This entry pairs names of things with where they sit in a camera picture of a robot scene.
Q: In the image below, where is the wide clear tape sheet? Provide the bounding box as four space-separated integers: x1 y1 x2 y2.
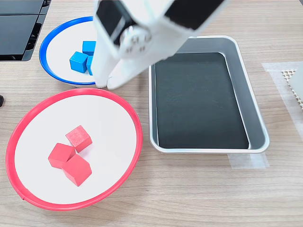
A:
261 61 303 142

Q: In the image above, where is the small blue cube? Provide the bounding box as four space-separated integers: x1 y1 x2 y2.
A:
69 51 89 73
86 55 95 76
82 41 97 56

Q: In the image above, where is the black tray mat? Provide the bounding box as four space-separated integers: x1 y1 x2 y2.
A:
154 52 250 149

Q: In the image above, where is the small red cube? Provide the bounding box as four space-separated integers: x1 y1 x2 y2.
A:
47 142 76 169
65 125 93 153
62 154 92 187

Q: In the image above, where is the clear tape strip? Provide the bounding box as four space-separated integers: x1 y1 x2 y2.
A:
227 152 270 169

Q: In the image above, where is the pale perforated base plate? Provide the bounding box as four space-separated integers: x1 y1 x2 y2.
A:
281 68 303 111

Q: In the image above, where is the white plate red rim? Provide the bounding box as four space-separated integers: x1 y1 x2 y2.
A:
5 88 143 211

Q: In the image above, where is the white plate blue rim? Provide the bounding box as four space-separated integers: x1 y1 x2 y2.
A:
39 16 98 89

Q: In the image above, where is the steel tray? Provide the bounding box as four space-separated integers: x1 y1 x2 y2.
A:
148 35 270 154

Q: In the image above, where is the black electronic device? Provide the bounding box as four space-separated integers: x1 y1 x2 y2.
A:
0 0 52 62

